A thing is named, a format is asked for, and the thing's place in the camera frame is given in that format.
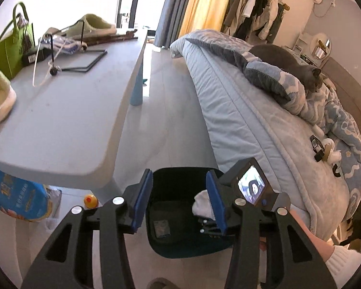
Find white tissue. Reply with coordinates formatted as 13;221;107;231
193;190;217;220

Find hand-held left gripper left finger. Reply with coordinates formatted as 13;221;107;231
21;169;154;289

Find yellow curtain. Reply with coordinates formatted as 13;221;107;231
179;0;239;35

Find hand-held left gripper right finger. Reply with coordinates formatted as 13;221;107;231
206;169;337;289

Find grey bed headboard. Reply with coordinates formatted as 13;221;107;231
320;57;361;157

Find round wall mirror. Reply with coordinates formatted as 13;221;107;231
310;33;331;60

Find small grey packet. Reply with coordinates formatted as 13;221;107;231
153;220;171;238

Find grey cat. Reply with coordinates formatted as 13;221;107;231
250;44;324;94

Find white plush toy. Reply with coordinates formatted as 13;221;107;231
322;138;342;164

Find white cable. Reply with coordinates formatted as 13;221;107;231
32;38;71;87

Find pale blue table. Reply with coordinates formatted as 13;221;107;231
0;30;148;208

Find row of hanging clothes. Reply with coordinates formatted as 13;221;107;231
221;0;289;44

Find clear plastic package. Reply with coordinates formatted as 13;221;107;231
39;34;80;56

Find blue printed bag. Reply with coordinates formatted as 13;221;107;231
0;165;62;222

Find blue white patterned fleece blanket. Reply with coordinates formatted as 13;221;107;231
185;33;361;214

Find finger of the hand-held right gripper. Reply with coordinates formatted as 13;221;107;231
195;211;238;244

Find black box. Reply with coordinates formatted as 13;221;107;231
22;48;53;67

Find black window frame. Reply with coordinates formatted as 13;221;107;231
116;0;143;31

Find grey curtain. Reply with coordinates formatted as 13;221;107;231
155;0;196;49

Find black snack packet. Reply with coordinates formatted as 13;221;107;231
310;134;325;152

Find black trash bin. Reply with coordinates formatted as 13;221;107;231
144;167;238;259

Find black wire stand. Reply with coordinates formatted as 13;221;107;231
48;20;108;76

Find green felt tote bag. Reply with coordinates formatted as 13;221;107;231
0;2;35;80

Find person's right forearm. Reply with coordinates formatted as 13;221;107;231
289;209;361;289

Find pale bed cover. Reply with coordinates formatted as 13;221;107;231
169;29;358;241

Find white vanity table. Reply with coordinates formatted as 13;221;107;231
293;32;313;64

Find brown wooden sticks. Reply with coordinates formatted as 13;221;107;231
86;32;138;46

